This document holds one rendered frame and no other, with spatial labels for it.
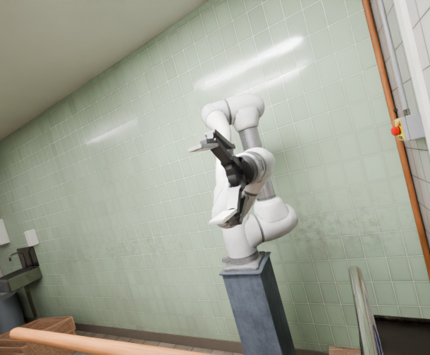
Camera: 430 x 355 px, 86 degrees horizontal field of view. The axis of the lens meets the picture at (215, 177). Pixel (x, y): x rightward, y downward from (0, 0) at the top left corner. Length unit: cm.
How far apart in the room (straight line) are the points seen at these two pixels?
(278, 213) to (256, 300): 43
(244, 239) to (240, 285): 23
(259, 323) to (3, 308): 382
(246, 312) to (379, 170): 104
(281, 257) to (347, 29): 143
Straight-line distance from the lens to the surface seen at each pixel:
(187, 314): 241
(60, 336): 83
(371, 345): 52
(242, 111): 117
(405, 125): 121
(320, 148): 153
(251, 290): 123
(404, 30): 120
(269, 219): 117
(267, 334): 134
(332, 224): 162
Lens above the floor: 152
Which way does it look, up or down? 2 degrees down
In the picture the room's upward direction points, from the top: 16 degrees counter-clockwise
